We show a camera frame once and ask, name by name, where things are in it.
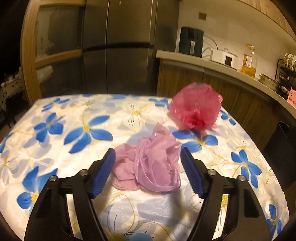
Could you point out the wooden glass door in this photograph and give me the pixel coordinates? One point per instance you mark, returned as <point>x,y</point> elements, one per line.
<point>57,55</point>

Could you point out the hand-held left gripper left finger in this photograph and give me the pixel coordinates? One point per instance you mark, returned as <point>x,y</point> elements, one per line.
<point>103,173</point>

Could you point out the blue floral tablecloth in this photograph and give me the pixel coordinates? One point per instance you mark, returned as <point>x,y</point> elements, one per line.
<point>69,115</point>

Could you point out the white electric cooker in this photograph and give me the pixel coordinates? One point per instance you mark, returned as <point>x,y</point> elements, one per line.
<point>223,58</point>

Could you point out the dark wall socket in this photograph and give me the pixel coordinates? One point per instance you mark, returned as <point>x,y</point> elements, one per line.
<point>202,16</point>

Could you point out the cooking oil bottle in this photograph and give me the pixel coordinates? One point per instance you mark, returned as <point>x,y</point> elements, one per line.
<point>249,64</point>

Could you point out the wooden upper cabinets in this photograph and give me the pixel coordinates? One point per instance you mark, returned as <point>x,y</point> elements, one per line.
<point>272,11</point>

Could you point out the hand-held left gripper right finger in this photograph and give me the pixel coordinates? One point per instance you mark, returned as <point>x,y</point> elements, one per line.
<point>193,173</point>

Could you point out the black trash bin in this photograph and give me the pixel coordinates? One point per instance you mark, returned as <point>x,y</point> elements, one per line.
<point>279,150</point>

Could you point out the wooden lower cabinets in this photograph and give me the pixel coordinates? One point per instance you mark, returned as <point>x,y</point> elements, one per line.
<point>180,78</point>

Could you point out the polka dot cloth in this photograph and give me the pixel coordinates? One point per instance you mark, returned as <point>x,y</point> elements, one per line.
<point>9,90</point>

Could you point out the wooden cabinets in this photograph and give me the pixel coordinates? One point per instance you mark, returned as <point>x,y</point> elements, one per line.
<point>272,11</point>
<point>180,78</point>

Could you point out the black air fryer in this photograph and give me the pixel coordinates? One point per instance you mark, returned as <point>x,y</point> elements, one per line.
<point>190,40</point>

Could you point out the steel basin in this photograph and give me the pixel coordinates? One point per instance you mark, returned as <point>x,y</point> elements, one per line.
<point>268,81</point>

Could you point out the pink plastic basket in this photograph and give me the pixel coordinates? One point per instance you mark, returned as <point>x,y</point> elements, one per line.
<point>291,96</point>

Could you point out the grey refrigerator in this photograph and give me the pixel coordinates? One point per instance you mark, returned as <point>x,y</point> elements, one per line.
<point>127,23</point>

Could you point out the purple plastic bag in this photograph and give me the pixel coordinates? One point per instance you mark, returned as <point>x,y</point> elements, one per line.
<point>150,166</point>

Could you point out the magenta plastic bag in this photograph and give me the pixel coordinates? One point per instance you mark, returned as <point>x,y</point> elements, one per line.
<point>194,104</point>

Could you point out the black dish rack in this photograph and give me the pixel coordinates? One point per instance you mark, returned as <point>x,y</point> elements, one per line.
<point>286,74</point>

